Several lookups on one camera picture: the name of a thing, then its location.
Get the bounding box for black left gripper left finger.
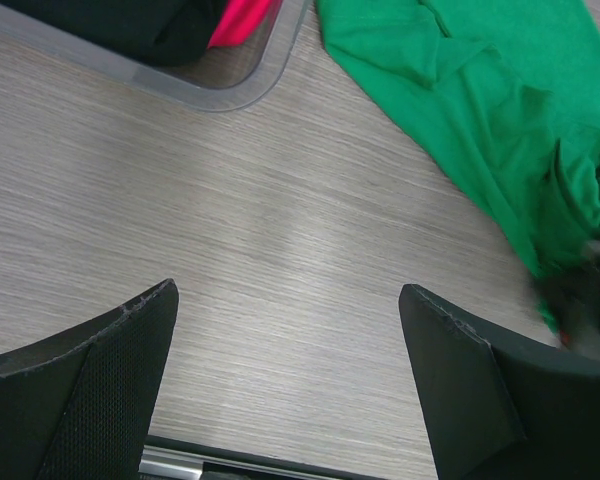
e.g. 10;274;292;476
0;279;179;479

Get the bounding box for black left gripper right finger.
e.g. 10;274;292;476
399;284;600;479

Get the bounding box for pink t-shirt in bin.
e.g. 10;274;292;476
207;0;273;49

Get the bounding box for black t-shirt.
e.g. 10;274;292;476
1;0;227;67

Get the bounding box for aluminium frame rail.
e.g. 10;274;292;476
139;435;374;480

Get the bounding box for green t-shirt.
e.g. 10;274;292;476
314;0;600;334

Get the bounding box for clear plastic bin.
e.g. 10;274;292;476
0;1;309;112

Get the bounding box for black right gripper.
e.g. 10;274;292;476
533;237;600;360

